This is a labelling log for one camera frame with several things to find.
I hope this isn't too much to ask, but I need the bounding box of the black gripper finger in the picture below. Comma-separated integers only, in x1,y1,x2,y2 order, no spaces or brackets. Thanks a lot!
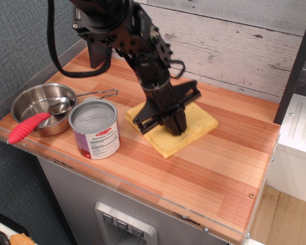
174,108,187,134
161,115,180,136

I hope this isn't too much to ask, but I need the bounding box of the toy tin can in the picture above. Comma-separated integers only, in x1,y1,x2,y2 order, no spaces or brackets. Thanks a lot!
68,97,120,160

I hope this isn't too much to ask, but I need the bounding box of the orange object bottom left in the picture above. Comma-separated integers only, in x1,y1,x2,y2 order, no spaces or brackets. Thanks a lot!
9,233,35,245

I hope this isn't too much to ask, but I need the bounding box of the black and white base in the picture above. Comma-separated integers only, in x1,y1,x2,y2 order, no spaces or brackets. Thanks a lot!
0,214,29,244

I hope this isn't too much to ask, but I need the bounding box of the steel pot with wire handle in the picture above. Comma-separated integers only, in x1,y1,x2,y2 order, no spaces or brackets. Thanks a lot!
11,83,119,137

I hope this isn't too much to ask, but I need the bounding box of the dark right post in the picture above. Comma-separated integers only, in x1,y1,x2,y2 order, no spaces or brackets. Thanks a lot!
273,30,306,125

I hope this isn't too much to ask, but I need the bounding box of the silver dispenser panel with buttons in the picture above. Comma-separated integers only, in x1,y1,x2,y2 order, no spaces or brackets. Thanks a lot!
95,201,158,244

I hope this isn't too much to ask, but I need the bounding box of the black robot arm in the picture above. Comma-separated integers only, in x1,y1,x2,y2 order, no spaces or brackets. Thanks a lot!
72,1,200,136

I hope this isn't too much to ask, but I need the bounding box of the spoon with red handle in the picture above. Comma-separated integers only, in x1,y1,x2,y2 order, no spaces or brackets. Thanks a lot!
8,97,70,144

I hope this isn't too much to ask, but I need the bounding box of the white appliance at right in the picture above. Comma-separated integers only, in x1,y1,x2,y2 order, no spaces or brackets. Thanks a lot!
266,94,306,202

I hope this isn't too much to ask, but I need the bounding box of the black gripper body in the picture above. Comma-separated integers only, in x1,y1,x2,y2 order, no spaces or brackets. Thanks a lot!
133,80,201,134

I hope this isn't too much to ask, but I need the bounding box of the grey toy fridge cabinet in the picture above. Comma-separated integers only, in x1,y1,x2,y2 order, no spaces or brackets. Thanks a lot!
38,158,225,244

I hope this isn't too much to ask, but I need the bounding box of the yellow cloth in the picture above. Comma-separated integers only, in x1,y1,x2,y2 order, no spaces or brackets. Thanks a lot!
124,101,219,159

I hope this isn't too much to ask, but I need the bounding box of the black braided cable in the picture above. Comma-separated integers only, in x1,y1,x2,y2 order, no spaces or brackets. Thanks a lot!
46,0,113,79

